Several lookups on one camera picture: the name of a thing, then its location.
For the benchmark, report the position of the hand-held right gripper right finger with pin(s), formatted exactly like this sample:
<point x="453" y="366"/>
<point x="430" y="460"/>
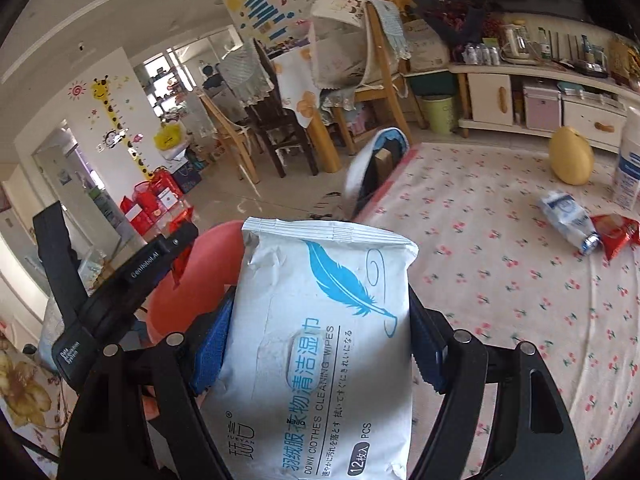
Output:
<point x="430" y="355"/>

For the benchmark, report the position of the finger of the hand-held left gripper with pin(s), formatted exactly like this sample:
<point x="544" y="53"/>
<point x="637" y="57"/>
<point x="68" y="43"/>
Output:
<point x="52" y="245"/>
<point x="182" y="240"/>

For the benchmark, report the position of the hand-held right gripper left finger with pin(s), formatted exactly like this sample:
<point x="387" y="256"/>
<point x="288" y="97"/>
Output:
<point x="210" y="345"/>

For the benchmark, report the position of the pink plastic basin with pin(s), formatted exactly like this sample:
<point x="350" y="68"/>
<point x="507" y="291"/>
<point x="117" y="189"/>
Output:
<point x="200" y="275"/>

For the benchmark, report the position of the white wet wipes pack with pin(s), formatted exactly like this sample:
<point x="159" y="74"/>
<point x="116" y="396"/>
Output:
<point x="310" y="360"/>

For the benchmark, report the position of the red gift bag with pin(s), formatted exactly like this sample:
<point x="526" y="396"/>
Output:
<point x="162" y="192"/>
<point x="135" y="210"/>

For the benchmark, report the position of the cream printed sofa cover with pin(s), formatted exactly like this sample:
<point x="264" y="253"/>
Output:
<point x="25" y="390"/>

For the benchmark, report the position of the yellow plastic bag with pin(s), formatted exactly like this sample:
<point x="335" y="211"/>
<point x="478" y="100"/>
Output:
<point x="167" y="137"/>

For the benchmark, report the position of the light wooden chair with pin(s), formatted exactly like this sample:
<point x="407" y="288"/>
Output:
<point x="232" y="132"/>
<point x="387" y="90"/>

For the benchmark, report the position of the dark wooden chair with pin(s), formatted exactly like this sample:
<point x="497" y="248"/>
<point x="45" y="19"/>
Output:
<point x="280" y="125"/>

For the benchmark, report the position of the wooden dining table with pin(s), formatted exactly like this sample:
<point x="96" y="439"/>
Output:
<point x="325" y="145"/>

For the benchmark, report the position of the grey lace chair cover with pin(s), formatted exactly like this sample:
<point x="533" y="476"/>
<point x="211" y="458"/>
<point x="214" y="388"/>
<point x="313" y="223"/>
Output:
<point x="245" y="72"/>

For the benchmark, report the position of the white blue tote bag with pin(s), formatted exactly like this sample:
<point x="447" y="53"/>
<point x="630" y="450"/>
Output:
<point x="357" y="170"/>

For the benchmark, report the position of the orange print table cloth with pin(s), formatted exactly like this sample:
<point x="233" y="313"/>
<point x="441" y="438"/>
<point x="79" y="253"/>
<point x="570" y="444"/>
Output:
<point x="300" y="90"/>

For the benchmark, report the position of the brown cardboard box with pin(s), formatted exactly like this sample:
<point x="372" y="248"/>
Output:
<point x="384" y="162"/>

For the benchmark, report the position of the floral lace seat cloth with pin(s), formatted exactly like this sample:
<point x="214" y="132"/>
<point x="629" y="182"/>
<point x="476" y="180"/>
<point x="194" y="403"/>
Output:
<point x="345" y="105"/>

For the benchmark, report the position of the red snack packet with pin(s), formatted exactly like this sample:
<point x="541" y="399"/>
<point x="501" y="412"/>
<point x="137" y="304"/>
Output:
<point x="617" y="232"/>

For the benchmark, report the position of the light green waste bin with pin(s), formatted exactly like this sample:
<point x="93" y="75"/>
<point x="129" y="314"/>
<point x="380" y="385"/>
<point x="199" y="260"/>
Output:
<point x="437" y="115"/>

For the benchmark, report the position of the yellow pear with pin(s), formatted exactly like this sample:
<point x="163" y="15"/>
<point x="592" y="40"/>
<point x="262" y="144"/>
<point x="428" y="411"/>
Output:
<point x="570" y="155"/>

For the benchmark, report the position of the white television cabinet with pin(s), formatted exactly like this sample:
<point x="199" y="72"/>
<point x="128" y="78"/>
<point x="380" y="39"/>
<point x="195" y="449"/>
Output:
<point x="487" y="92"/>

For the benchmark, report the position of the dark green box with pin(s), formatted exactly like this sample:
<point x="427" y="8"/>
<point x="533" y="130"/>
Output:
<point x="435" y="84"/>

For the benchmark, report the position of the pink storage box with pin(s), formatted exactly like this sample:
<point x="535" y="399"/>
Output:
<point x="541" y="107"/>

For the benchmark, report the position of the white plastic bottle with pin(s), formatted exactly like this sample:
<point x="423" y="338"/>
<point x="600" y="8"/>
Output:
<point x="629" y="170"/>

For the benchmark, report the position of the pale green lace towel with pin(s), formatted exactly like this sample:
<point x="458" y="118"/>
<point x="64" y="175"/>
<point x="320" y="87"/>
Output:
<point x="392" y="25"/>

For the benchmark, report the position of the row of small jars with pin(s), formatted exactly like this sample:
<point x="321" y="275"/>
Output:
<point x="480" y="54"/>

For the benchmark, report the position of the white printed sack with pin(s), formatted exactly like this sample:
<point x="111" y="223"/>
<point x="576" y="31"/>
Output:
<point x="425" y="45"/>

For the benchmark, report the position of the glass electric kettle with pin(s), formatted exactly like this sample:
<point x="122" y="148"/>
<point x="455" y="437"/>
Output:
<point x="517" y="42"/>

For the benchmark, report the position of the green label bottle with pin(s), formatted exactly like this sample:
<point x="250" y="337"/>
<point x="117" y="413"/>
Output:
<point x="545" y="45"/>

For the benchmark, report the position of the dark wrapped red bouquet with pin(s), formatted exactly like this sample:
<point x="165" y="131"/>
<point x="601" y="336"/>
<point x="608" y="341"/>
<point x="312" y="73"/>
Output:
<point x="450" y="10"/>

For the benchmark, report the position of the gold gift basket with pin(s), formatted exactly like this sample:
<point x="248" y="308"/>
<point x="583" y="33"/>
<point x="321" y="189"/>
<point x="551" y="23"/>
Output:
<point x="625" y="60"/>

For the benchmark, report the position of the giraffe wall sticker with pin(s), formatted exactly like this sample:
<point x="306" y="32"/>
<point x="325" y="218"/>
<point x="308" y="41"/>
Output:
<point x="117" y="120"/>

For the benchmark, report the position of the wall poster with blue bars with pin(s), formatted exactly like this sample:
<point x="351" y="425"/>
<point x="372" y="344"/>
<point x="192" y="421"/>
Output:
<point x="260" y="0"/>

